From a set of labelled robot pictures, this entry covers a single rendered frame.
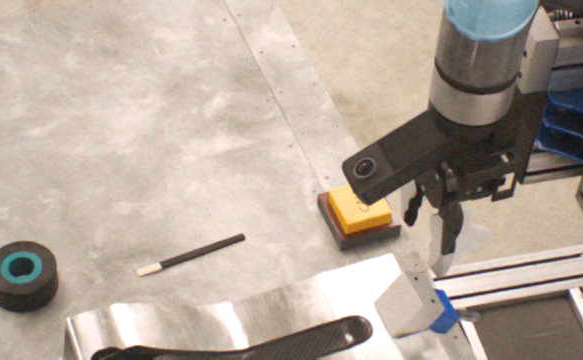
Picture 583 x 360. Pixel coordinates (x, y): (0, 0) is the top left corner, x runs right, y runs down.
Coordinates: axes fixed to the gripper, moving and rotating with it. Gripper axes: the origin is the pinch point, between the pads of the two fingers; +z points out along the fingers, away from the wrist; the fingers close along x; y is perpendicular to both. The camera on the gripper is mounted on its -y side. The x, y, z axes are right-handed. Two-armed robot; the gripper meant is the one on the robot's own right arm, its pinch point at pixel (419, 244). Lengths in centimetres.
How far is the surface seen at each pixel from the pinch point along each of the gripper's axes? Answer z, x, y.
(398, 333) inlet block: 11.3, -2.5, -2.0
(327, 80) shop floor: 101, 121, 47
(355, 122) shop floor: 101, 107, 48
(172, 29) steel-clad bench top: 21, 61, -7
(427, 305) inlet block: 7.8, -2.3, 1.0
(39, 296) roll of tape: 18.7, 20.0, -36.0
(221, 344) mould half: 12.0, 2.7, -20.1
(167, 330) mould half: 9.4, 4.4, -25.5
